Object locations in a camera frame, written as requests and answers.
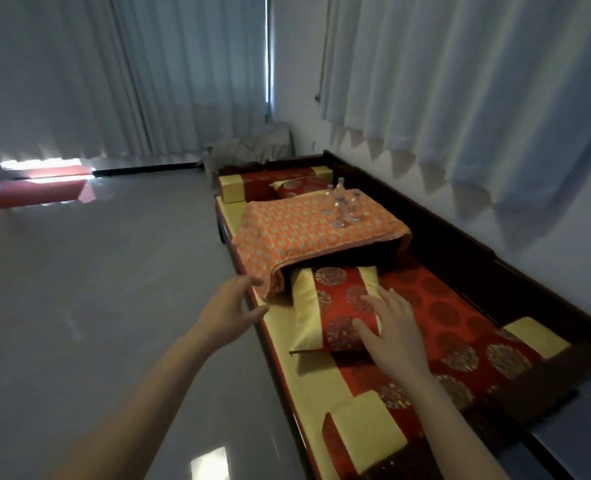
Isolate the person's right hand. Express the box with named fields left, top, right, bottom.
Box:
left=351, top=286, right=434, bottom=388

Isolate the person's left hand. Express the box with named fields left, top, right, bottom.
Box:
left=190, top=274, right=271, bottom=353

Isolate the dark wooden sofa bench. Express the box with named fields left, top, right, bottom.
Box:
left=214, top=149, right=591, bottom=480

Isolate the person's right forearm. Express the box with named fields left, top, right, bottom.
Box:
left=405, top=372, right=512, bottom=480

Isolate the person's left forearm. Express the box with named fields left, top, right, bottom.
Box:
left=50, top=332, right=214, bottom=480

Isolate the red yellow silk pillow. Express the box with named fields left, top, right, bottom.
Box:
left=270, top=175, right=329, bottom=199
left=289, top=264, right=384, bottom=355

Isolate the orange patterned cloth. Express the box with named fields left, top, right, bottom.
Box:
left=233, top=188, right=412, bottom=299

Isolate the grey cloth heap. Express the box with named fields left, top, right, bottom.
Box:
left=203, top=122, right=296, bottom=175

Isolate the red floor mat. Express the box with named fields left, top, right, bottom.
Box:
left=0, top=164, right=96, bottom=213

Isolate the white pleated curtain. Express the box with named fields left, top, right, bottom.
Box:
left=318, top=0, right=591, bottom=211
left=0, top=0, right=271, bottom=165

